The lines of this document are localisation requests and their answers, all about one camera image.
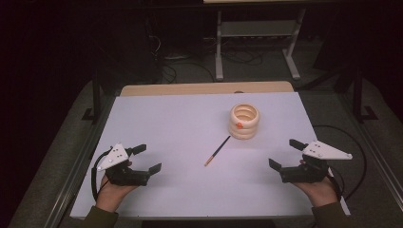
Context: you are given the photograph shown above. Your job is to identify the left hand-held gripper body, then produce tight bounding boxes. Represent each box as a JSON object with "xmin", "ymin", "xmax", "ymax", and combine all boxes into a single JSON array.
[{"xmin": 96, "ymin": 142, "xmax": 152, "ymax": 187}]

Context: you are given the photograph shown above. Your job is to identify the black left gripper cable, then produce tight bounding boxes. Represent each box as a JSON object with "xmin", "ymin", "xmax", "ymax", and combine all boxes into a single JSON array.
[{"xmin": 90, "ymin": 151, "xmax": 112, "ymax": 202}]

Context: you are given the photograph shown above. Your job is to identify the person's left hand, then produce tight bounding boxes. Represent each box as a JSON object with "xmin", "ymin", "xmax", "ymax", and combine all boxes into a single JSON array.
[{"xmin": 95, "ymin": 160, "xmax": 139, "ymax": 214}]

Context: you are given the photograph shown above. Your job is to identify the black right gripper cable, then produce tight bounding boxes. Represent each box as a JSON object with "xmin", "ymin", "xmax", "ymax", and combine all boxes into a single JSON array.
[{"xmin": 313, "ymin": 124, "xmax": 368, "ymax": 202}]

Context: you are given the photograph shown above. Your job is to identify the white metal desk frame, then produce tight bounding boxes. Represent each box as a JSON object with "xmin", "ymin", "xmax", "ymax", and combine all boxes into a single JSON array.
[{"xmin": 214, "ymin": 8, "xmax": 307, "ymax": 83}]

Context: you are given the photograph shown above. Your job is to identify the black metal stand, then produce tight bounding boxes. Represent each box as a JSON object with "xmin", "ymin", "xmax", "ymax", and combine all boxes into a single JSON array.
[
  {"xmin": 342, "ymin": 65, "xmax": 379, "ymax": 124},
  {"xmin": 81, "ymin": 70, "xmax": 106, "ymax": 125}
]

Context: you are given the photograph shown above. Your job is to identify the black floor cables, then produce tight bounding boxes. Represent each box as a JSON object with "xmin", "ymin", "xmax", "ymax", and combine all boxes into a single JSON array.
[{"xmin": 157, "ymin": 47, "xmax": 264, "ymax": 85}]

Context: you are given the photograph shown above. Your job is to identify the wooden table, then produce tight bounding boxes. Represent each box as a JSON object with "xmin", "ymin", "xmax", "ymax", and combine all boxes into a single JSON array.
[{"xmin": 120, "ymin": 81, "xmax": 296, "ymax": 97}]

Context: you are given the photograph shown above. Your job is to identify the person's right hand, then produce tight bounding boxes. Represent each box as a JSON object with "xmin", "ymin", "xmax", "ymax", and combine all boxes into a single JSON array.
[{"xmin": 292, "ymin": 160, "xmax": 339, "ymax": 209}]

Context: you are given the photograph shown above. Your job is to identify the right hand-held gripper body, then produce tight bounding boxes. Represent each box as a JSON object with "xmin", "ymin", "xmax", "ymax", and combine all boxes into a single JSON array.
[{"xmin": 279, "ymin": 141, "xmax": 354, "ymax": 184}]

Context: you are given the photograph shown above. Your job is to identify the white table board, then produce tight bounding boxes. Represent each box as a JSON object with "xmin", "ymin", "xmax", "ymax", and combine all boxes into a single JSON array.
[{"xmin": 69, "ymin": 91, "xmax": 352, "ymax": 220}]

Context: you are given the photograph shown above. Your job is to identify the metal frame rail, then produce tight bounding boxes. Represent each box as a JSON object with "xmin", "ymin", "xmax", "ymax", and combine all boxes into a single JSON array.
[
  {"xmin": 47, "ymin": 94, "xmax": 117, "ymax": 228},
  {"xmin": 335, "ymin": 94, "xmax": 403, "ymax": 204}
]

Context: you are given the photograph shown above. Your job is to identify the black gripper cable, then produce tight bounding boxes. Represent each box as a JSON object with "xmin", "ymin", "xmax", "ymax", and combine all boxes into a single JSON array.
[
  {"xmin": 90, "ymin": 151, "xmax": 112, "ymax": 202},
  {"xmin": 313, "ymin": 124, "xmax": 368, "ymax": 202}
]

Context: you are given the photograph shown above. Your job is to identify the cream ringed pen holder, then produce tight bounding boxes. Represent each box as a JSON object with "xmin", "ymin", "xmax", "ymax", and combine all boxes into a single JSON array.
[{"xmin": 228, "ymin": 103, "xmax": 261, "ymax": 141}]

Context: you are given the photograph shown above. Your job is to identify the dark blue pen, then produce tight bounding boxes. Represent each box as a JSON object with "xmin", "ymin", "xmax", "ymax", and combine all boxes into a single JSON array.
[{"xmin": 203, "ymin": 135, "xmax": 232, "ymax": 167}]

